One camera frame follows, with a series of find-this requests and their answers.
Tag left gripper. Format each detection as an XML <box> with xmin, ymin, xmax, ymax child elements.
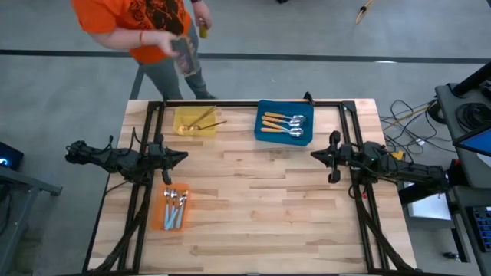
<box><xmin>147</xmin><ymin>133</ymin><xmax>189</xmax><ymax>186</ymax></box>

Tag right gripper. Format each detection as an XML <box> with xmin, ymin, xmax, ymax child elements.
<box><xmin>310</xmin><ymin>130</ymin><xmax>356</xmax><ymax>184</ymax></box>

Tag wooden spoon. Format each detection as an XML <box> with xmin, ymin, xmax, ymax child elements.
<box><xmin>193</xmin><ymin>120</ymin><xmax>229</xmax><ymax>132</ymax></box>
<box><xmin>186</xmin><ymin>107</ymin><xmax>219</xmax><ymax>133</ymax></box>
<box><xmin>176</xmin><ymin>107</ymin><xmax>216</xmax><ymax>136</ymax></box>

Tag blue-handled metal utensil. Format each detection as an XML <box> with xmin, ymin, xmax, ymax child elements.
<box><xmin>167</xmin><ymin>189</ymin><xmax>179</xmax><ymax>231</ymax></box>
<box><xmin>165</xmin><ymin>194</ymin><xmax>187</xmax><ymax>231</ymax></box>

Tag blue-handled metal spoon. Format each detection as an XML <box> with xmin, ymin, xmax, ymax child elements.
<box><xmin>163</xmin><ymin>187</ymin><xmax>172</xmax><ymax>231</ymax></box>
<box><xmin>174</xmin><ymin>190</ymin><xmax>189</xmax><ymax>230</ymax></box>

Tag yellow-handled metal utensil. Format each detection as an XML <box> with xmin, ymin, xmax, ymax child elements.
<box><xmin>261</xmin><ymin>116</ymin><xmax>303</xmax><ymax>127</ymax></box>
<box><xmin>262</xmin><ymin>120</ymin><xmax>304</xmax><ymax>135</ymax></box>
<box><xmin>259</xmin><ymin>126</ymin><xmax>304</xmax><ymax>138</ymax></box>

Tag yellow-handled metal spoon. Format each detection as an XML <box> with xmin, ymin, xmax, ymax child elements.
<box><xmin>263</xmin><ymin>111</ymin><xmax>307</xmax><ymax>122</ymax></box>

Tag blue plastic bin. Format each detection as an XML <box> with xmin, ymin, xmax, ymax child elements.
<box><xmin>254</xmin><ymin>99</ymin><xmax>315</xmax><ymax>147</ymax></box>

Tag yellow plastic bin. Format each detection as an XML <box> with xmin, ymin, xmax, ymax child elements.
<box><xmin>173</xmin><ymin>106</ymin><xmax>218</xmax><ymax>137</ymax></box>

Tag orange plastic bin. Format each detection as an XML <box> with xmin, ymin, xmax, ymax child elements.
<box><xmin>150</xmin><ymin>182</ymin><xmax>192</xmax><ymax>232</ymax></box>

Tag dark printed package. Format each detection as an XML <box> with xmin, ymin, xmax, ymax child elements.
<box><xmin>170</xmin><ymin>34</ymin><xmax>202</xmax><ymax>78</ymax></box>

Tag white box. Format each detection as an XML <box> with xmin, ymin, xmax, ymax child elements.
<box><xmin>406</xmin><ymin>182</ymin><xmax>453</xmax><ymax>222</ymax></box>

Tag grey side desk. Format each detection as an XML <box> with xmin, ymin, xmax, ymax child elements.
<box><xmin>434</xmin><ymin>61</ymin><xmax>491</xmax><ymax>189</ymax></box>

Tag small yellow bottle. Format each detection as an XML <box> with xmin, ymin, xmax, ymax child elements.
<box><xmin>198</xmin><ymin>17</ymin><xmax>210</xmax><ymax>40</ymax></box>

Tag person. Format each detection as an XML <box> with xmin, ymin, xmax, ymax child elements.
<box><xmin>71</xmin><ymin>0</ymin><xmax>218</xmax><ymax>100</ymax></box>

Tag monitor with blue screen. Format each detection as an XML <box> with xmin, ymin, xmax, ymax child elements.
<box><xmin>453</xmin><ymin>128</ymin><xmax>491</xmax><ymax>159</ymax></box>

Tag black box with blue light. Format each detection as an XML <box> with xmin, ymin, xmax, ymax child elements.
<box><xmin>0</xmin><ymin>141</ymin><xmax>25</xmax><ymax>172</ymax></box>

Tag keyboard with blue keys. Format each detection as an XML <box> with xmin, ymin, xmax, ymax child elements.
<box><xmin>465</xmin><ymin>205</ymin><xmax>491</xmax><ymax>253</ymax></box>

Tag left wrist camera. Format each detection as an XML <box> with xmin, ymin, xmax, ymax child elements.
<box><xmin>148</xmin><ymin>143</ymin><xmax>164</xmax><ymax>160</ymax></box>

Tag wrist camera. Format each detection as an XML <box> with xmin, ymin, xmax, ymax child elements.
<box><xmin>148</xmin><ymin>143</ymin><xmax>164</xmax><ymax>160</ymax></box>
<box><xmin>339</xmin><ymin>143</ymin><xmax>354</xmax><ymax>162</ymax></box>

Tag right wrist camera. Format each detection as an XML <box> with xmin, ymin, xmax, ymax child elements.
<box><xmin>339</xmin><ymin>143</ymin><xmax>354</xmax><ymax>162</ymax></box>

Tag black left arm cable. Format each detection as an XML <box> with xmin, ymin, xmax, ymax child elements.
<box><xmin>107</xmin><ymin>127</ymin><xmax>140</xmax><ymax>154</ymax></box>

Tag black floor cables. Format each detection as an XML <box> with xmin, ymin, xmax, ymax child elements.
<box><xmin>379</xmin><ymin>99</ymin><xmax>439</xmax><ymax>155</ymax></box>

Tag yellow floor cable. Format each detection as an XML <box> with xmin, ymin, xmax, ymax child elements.
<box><xmin>382</xmin><ymin>105</ymin><xmax>431</xmax><ymax>130</ymax></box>

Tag black cable bundle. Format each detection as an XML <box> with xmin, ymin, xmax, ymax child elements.
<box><xmin>91</xmin><ymin>191</ymin><xmax>150</xmax><ymax>274</ymax></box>
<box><xmin>351</xmin><ymin>183</ymin><xmax>414</xmax><ymax>274</ymax></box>

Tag hanging cable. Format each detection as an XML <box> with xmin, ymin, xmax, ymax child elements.
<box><xmin>354</xmin><ymin>0</ymin><xmax>376</xmax><ymax>25</ymax></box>

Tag grey table frame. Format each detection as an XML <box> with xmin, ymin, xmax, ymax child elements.
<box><xmin>0</xmin><ymin>166</ymin><xmax>64</xmax><ymax>276</ymax></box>

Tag coiled black cable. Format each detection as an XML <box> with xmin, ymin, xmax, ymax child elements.
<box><xmin>455</xmin><ymin>102</ymin><xmax>491</xmax><ymax>133</ymax></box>

